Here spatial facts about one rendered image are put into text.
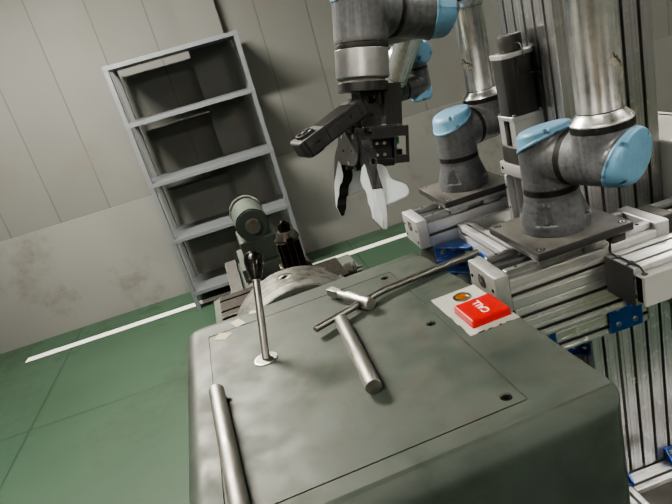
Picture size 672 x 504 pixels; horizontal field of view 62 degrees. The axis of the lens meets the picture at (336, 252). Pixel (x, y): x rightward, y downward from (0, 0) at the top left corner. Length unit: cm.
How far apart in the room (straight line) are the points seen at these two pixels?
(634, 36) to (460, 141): 50
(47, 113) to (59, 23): 66
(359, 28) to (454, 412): 50
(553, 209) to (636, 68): 45
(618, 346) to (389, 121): 115
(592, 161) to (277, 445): 79
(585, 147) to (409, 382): 63
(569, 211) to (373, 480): 83
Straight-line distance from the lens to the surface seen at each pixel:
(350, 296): 94
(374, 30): 80
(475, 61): 177
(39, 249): 514
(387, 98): 82
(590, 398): 67
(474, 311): 83
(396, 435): 66
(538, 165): 125
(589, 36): 114
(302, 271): 122
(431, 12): 86
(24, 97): 496
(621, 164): 115
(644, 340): 182
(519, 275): 128
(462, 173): 171
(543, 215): 129
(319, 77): 483
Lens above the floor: 167
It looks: 20 degrees down
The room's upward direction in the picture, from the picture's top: 16 degrees counter-clockwise
